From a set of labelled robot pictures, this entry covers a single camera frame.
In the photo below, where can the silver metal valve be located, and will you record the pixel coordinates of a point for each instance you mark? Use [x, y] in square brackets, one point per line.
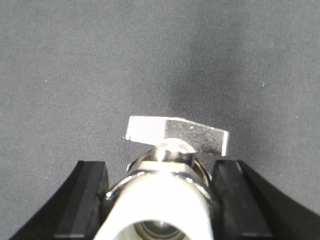
[166, 193]

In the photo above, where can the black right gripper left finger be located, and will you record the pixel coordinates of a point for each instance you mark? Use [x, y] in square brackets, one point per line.
[73, 212]

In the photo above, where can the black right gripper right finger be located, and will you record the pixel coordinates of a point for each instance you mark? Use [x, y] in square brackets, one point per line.
[251, 208]

